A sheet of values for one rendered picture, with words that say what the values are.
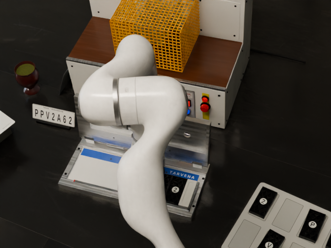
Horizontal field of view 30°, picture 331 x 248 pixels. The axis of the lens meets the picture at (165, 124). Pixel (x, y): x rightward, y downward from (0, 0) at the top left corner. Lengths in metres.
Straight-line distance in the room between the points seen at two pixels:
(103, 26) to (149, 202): 1.04
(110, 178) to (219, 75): 0.48
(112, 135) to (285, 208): 0.59
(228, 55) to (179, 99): 0.80
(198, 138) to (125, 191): 0.65
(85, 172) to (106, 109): 0.75
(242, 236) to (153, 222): 0.61
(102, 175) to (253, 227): 0.50
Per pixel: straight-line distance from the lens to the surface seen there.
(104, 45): 2.12
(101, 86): 1.28
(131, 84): 1.27
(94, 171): 1.99
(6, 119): 2.10
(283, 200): 1.92
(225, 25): 2.06
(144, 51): 1.37
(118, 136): 1.98
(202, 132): 1.86
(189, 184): 1.91
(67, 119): 2.13
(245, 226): 1.86
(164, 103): 1.25
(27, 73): 2.23
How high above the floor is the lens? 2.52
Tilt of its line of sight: 50 degrees down
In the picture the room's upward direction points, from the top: 6 degrees counter-clockwise
